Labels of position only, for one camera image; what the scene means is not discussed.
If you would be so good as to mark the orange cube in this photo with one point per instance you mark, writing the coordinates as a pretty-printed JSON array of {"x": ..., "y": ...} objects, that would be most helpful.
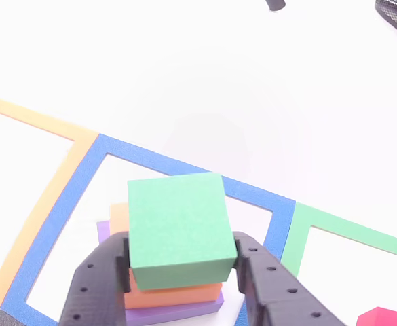
[{"x": 171, "y": 295}]

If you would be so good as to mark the large purple cube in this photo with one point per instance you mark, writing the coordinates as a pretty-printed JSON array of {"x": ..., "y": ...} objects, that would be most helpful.
[{"x": 174, "y": 314}]

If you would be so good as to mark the green cube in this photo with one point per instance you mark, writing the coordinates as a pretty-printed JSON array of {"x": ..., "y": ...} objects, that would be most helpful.
[{"x": 178, "y": 231}]

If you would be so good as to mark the small red cube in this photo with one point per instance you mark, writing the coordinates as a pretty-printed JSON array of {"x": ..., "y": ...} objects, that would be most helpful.
[{"x": 381, "y": 317}]

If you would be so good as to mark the grey metal rod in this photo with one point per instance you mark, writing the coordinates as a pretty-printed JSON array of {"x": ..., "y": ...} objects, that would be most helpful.
[{"x": 275, "y": 4}]

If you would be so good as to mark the green square frame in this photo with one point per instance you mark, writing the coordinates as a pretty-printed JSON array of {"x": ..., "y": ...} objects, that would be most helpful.
[{"x": 296, "y": 237}]

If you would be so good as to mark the blue square frame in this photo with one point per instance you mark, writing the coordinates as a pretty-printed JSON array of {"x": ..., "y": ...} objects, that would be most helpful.
[{"x": 59, "y": 217}]

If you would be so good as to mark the black square frame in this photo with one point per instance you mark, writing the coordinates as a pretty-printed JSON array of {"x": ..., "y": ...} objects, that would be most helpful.
[{"x": 3, "y": 321}]

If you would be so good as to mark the orange square frame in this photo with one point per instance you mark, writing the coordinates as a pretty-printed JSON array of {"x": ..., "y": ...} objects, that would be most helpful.
[{"x": 42, "y": 197}]

